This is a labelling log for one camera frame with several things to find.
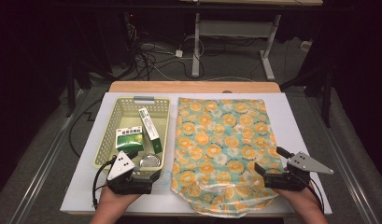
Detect white board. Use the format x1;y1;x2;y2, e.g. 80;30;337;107
60;91;332;216

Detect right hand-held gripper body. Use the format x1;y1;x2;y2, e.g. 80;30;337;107
263;151;334;191

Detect white metal desk frame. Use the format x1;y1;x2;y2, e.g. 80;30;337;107
191;12;282;82

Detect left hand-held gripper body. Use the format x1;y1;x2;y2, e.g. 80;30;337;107
106;151;154;195

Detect long green white box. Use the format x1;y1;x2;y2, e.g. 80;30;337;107
137;106;164;155

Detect round silver tin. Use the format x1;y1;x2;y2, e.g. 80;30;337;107
139;154;161;169

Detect black floor cable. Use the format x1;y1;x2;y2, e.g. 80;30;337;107
68;98;103;159

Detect tangle of floor cables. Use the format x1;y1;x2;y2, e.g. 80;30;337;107
120;21;206;82

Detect wide green medicine box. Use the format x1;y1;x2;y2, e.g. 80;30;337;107
114;125;146;154

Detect metal floor rail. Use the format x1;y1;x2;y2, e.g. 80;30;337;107
6;89;85;224
314;99;381;224

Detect person's right hand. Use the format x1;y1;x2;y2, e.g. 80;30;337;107
274;183;323;216

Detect orange print cloth bag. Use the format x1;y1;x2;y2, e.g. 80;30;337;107
170;97;287;218

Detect black stand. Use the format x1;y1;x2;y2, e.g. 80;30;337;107
279;60;333;129
64;60;93;119

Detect person's left hand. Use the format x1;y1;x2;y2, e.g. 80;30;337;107
96;186;143;216

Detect right hand-held gripper cable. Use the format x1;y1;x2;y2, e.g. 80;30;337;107
307;177;325;215

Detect pale yellow plastic basket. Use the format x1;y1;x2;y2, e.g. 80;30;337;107
92;96;172;177

